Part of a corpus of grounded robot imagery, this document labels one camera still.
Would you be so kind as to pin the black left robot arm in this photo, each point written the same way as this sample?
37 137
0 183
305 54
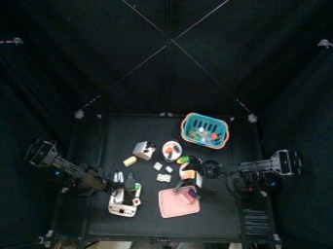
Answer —
64 163

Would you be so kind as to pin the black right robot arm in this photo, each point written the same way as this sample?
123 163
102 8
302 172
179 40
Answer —
259 167

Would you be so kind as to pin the purple toy eggplant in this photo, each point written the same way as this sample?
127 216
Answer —
193 193

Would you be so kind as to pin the green toy box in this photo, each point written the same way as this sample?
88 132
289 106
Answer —
138 188

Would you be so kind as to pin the white toy cash register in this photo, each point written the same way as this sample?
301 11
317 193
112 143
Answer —
122 206

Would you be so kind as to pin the green toy pea pod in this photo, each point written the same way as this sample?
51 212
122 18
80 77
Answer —
182 159

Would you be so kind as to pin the white plate with orange food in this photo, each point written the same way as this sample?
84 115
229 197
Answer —
187 175

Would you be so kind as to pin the white toy cracker pair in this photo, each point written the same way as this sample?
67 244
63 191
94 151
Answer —
163 177

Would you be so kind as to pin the pink cutting board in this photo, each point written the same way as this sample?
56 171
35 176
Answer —
178 204

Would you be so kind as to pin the small white toy cracker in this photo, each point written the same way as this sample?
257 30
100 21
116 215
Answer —
158 166
169 169

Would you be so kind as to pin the yellow toy butter block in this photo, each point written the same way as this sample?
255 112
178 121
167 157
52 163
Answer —
130 161

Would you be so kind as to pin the green toy vegetable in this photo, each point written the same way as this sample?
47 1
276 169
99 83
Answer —
193 133

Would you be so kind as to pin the orange toy food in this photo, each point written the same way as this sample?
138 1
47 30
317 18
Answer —
214 135

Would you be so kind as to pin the white toy food piece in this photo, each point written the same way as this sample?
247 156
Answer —
201 130

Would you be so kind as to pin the teal basket with orange rim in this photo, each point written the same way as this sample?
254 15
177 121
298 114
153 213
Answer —
205 130

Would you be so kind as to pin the grey toy toaster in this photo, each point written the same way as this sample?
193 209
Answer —
144 150

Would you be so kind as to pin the grey metal frame bracket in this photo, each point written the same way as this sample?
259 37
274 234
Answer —
79 113
251 117
324 42
165 114

